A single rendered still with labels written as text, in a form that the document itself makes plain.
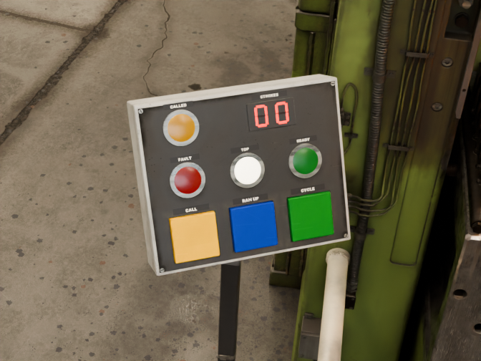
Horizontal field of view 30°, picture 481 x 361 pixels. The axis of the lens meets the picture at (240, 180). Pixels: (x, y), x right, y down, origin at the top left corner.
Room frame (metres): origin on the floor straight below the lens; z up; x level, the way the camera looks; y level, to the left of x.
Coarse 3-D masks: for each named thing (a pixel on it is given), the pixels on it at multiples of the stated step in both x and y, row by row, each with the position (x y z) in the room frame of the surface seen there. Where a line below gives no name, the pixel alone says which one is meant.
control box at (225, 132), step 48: (192, 96) 1.16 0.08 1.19; (240, 96) 1.17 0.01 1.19; (288, 96) 1.19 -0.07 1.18; (336, 96) 1.21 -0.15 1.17; (144, 144) 1.09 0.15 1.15; (192, 144) 1.11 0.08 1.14; (240, 144) 1.13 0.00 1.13; (288, 144) 1.15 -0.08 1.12; (336, 144) 1.17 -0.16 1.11; (144, 192) 1.06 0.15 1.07; (240, 192) 1.09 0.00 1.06; (288, 192) 1.11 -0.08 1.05; (336, 192) 1.13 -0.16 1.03; (288, 240) 1.07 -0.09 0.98; (336, 240) 1.09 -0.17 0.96
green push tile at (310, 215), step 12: (324, 192) 1.12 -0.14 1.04; (288, 204) 1.09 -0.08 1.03; (300, 204) 1.10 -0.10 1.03; (312, 204) 1.10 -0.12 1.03; (324, 204) 1.11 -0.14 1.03; (288, 216) 1.09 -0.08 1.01; (300, 216) 1.09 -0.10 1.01; (312, 216) 1.09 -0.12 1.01; (324, 216) 1.10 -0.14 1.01; (300, 228) 1.08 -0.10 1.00; (312, 228) 1.08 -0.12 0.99; (324, 228) 1.09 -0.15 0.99; (300, 240) 1.07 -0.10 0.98
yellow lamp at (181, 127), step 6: (180, 114) 1.13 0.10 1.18; (174, 120) 1.12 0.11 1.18; (180, 120) 1.12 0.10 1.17; (186, 120) 1.12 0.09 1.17; (192, 120) 1.13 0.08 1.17; (168, 126) 1.11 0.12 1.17; (174, 126) 1.11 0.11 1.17; (180, 126) 1.12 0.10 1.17; (186, 126) 1.12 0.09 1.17; (192, 126) 1.12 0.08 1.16; (168, 132) 1.11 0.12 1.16; (174, 132) 1.11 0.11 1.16; (180, 132) 1.11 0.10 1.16; (186, 132) 1.11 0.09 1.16; (192, 132) 1.12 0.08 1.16; (174, 138) 1.10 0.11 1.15; (180, 138) 1.11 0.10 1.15; (186, 138) 1.11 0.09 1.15
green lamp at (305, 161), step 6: (300, 150) 1.15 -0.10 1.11; (306, 150) 1.15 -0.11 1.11; (312, 150) 1.15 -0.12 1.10; (294, 156) 1.14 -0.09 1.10; (300, 156) 1.14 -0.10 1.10; (306, 156) 1.14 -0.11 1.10; (312, 156) 1.15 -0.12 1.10; (294, 162) 1.13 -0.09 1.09; (300, 162) 1.14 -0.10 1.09; (306, 162) 1.14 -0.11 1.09; (312, 162) 1.14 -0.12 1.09; (300, 168) 1.13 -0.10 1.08; (306, 168) 1.13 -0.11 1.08; (312, 168) 1.14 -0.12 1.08
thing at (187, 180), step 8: (184, 168) 1.08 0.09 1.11; (192, 168) 1.09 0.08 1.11; (176, 176) 1.07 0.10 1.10; (184, 176) 1.08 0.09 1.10; (192, 176) 1.08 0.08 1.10; (200, 176) 1.08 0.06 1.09; (176, 184) 1.07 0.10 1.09; (184, 184) 1.07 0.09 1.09; (192, 184) 1.07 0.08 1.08; (184, 192) 1.06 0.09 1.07; (192, 192) 1.07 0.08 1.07
